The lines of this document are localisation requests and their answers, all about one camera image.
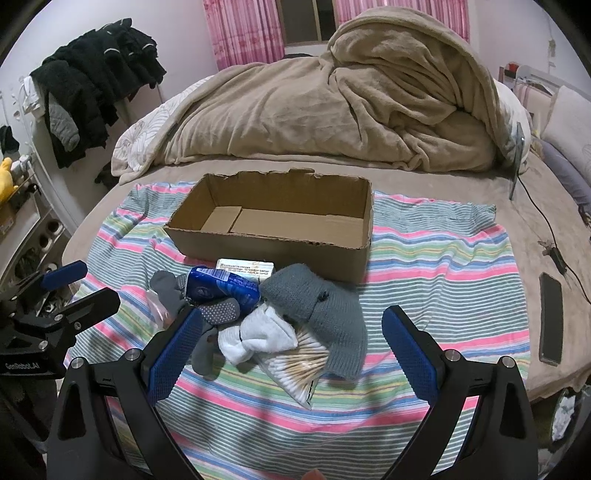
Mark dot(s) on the standing flat mirror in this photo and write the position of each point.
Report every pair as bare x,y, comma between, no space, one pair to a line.
517,157

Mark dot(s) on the pile of black clothes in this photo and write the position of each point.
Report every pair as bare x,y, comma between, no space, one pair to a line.
92,69

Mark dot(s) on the window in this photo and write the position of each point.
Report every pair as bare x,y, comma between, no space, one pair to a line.
307,21

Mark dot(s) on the beige fleece blanket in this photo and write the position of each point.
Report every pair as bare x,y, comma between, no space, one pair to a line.
323,101

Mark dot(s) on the pink curtain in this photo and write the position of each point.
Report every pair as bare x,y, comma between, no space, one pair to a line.
240,27

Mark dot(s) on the grey sock with grip dots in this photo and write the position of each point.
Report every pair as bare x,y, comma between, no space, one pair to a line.
198,318

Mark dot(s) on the black smartphone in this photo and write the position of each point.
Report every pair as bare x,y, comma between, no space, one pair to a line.
551,318

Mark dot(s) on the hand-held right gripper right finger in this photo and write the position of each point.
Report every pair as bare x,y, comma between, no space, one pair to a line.
411,350

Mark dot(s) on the white sock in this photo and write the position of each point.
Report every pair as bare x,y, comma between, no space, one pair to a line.
256,337

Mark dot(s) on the yellow plush toy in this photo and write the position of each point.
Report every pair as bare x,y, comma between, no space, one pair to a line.
5,180

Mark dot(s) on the grey storage rack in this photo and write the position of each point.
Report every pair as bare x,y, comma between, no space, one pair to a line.
25,240

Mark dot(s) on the white metal rack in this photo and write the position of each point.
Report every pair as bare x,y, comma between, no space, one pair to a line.
528,78

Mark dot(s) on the blue tissue packet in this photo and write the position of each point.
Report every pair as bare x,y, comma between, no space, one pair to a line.
221,286

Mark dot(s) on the white leaf-patterned quilt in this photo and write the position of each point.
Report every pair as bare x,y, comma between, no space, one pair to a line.
138,138

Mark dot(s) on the cream printed tissue pack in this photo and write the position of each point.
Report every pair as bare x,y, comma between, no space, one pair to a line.
244,266

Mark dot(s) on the striped pastel cloth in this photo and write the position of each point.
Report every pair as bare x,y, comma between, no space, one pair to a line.
415,286

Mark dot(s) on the black charger plug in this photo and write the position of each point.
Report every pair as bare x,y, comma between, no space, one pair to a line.
556,256

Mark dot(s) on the bag of cotton swabs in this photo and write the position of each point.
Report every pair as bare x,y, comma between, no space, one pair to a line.
295,369

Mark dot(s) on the white pillow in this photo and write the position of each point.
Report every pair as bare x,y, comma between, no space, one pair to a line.
570,115

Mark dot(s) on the clear plastic bag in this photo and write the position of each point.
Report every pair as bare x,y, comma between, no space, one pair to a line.
158,307

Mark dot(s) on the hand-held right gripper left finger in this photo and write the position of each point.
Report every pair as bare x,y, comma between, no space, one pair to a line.
178,350

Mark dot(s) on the grey pillow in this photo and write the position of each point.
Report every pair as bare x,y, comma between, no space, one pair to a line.
565,170

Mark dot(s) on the brown cardboard box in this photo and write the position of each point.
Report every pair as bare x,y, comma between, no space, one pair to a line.
277,230

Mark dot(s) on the grey knit sock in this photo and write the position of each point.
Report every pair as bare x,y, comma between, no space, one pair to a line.
318,309

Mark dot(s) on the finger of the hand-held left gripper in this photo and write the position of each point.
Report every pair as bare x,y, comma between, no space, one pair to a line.
64,275
92,304

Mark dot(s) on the grey quilted garment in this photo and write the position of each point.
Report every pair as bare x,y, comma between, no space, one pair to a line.
62,122

